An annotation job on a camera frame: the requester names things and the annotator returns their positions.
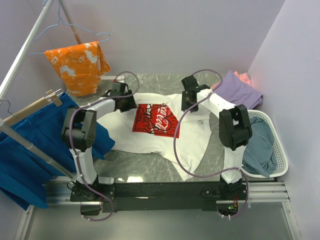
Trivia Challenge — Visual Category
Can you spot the blue wire hanger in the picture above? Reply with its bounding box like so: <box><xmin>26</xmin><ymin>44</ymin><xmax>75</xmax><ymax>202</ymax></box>
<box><xmin>29</xmin><ymin>0</ymin><xmax>111</xmax><ymax>50</ymax></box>

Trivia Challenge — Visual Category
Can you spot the blue-grey garment in basket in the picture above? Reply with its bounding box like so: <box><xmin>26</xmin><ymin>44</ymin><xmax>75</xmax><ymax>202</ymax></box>
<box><xmin>242</xmin><ymin>117</ymin><xmax>277</xmax><ymax>178</ymax></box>

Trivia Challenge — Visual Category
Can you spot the wooden clip hanger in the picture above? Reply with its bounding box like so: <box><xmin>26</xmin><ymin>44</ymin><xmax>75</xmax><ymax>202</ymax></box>
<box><xmin>4</xmin><ymin>88</ymin><xmax>64</xmax><ymax>127</ymax></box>

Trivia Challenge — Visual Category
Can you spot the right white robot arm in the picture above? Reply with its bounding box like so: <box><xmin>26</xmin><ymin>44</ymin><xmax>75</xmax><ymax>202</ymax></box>
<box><xmin>179</xmin><ymin>75</ymin><xmax>253</xmax><ymax>200</ymax></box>

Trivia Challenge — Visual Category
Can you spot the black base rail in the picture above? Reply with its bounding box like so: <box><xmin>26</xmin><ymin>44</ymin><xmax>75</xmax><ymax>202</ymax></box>
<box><xmin>70</xmin><ymin>180</ymin><xmax>248</xmax><ymax>216</ymax></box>

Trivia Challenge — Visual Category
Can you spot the white laundry basket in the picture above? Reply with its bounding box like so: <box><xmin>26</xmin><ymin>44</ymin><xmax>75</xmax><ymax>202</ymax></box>
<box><xmin>241</xmin><ymin>109</ymin><xmax>289</xmax><ymax>179</ymax></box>

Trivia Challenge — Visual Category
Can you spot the orange white tie-dye garment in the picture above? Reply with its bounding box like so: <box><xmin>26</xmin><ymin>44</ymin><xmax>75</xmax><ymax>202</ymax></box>
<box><xmin>44</xmin><ymin>41</ymin><xmax>111</xmax><ymax>97</ymax></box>

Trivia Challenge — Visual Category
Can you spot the blue hanging garment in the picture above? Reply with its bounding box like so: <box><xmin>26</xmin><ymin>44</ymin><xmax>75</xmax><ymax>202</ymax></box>
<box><xmin>0</xmin><ymin>92</ymin><xmax>116</xmax><ymax>211</ymax></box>

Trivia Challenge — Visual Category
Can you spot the white Coca-Cola t-shirt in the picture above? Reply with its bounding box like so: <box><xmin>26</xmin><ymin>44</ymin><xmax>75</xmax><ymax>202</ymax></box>
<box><xmin>97</xmin><ymin>93</ymin><xmax>212</xmax><ymax>181</ymax></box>

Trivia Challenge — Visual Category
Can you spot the metal clothes rack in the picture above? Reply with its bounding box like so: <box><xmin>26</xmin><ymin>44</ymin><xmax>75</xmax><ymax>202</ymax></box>
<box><xmin>0</xmin><ymin>0</ymin><xmax>126</xmax><ymax>180</ymax></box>

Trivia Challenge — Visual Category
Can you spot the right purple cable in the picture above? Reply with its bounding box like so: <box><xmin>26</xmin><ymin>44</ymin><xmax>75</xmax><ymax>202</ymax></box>
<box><xmin>172</xmin><ymin>68</ymin><xmax>251</xmax><ymax>221</ymax></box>

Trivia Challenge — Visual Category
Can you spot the folded purple t-shirt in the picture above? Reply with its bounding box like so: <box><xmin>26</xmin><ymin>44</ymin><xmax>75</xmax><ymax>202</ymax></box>
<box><xmin>214</xmin><ymin>70</ymin><xmax>263</xmax><ymax>110</ymax></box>

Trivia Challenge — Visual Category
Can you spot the purple cable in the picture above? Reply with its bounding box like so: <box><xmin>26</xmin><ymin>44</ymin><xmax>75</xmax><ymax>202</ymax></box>
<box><xmin>172</xmin><ymin>68</ymin><xmax>251</xmax><ymax>221</ymax></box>
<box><xmin>68</xmin><ymin>71</ymin><xmax>140</xmax><ymax>223</ymax></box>

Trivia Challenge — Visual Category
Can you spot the folded pink t-shirt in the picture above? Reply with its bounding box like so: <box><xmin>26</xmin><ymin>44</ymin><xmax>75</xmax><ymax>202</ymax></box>
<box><xmin>233</xmin><ymin>71</ymin><xmax>252</xmax><ymax>87</ymax></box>

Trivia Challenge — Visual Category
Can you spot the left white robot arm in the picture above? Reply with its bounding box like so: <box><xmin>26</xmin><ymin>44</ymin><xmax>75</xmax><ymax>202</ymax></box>
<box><xmin>61</xmin><ymin>81</ymin><xmax>137</xmax><ymax>201</ymax></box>

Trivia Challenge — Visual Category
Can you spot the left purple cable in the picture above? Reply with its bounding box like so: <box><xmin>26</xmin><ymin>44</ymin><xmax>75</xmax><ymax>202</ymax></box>
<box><xmin>68</xmin><ymin>71</ymin><xmax>140</xmax><ymax>223</ymax></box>

